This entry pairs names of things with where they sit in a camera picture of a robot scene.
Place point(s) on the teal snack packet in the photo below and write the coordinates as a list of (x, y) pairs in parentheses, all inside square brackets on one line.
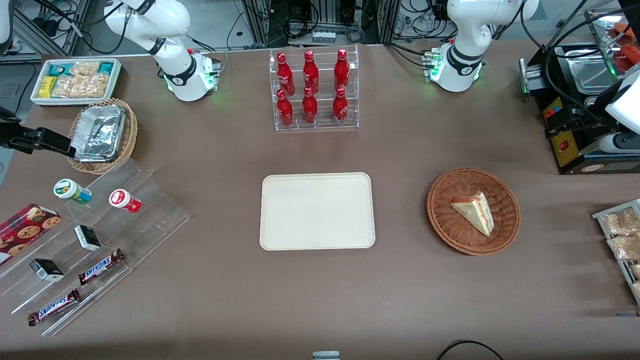
[(59, 69), (106, 67)]

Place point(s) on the green-lid snack cup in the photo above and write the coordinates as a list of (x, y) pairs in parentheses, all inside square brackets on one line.
[(70, 190)]

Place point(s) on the red-lid snack cup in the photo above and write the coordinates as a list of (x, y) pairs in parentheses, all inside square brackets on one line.
[(122, 199)]

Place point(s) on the white power strip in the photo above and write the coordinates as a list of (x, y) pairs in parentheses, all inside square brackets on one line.
[(324, 36)]

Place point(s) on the steel warmer pan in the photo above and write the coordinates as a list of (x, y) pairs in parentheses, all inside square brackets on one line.
[(590, 72)]

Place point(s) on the clear acrylic stepped shelf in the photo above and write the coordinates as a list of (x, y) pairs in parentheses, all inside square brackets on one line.
[(145, 220)]

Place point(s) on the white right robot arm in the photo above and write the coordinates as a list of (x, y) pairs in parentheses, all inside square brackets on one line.
[(182, 75)]

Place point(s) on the triangular sandwich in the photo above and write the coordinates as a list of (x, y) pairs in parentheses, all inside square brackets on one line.
[(475, 212)]

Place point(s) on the black food warmer cabinet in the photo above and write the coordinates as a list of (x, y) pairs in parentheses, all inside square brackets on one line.
[(575, 160)]

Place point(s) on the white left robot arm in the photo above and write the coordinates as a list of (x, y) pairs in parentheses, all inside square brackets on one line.
[(457, 60)]

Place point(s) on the clear bread packet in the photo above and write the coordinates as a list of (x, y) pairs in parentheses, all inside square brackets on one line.
[(636, 271), (620, 222), (637, 290), (625, 246)]

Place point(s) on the red sausage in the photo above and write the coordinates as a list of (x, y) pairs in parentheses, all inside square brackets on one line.
[(624, 27), (629, 55)]

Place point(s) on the yellow snack packet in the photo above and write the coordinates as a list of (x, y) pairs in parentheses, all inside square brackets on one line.
[(47, 87)]

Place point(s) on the light wicker basket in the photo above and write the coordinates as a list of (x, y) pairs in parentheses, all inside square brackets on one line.
[(131, 130)]

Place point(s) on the clear acrylic bottle rack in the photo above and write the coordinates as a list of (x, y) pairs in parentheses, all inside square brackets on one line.
[(322, 125)]

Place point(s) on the red cookie box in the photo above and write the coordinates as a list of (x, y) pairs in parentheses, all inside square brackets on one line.
[(25, 230)]

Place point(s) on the cream rectangular tray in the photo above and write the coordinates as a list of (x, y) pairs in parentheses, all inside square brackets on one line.
[(317, 211)]

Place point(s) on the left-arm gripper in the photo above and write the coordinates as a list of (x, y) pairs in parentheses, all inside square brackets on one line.
[(584, 118)]

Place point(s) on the red cola bottle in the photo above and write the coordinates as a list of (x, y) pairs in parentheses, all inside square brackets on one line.
[(341, 70), (310, 109), (285, 75), (340, 108), (310, 72), (285, 111)]

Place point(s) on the white rectangular snack bin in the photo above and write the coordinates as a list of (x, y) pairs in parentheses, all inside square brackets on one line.
[(116, 80)]

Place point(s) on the brown round wicker basket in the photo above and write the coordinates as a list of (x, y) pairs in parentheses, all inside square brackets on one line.
[(450, 225)]

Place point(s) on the small black box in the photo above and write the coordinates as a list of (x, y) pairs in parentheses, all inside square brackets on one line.
[(87, 238), (46, 270)]

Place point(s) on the clear cracker packet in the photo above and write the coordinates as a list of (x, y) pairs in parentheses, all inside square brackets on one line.
[(95, 86), (67, 87), (85, 68)]

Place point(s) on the small grey device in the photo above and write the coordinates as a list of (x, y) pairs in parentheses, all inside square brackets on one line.
[(326, 355)]

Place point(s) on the Snickers bar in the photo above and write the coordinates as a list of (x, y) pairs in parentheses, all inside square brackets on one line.
[(54, 306), (100, 266)]

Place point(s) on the silver foil container stack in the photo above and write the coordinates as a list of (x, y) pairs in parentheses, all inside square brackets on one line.
[(100, 132)]

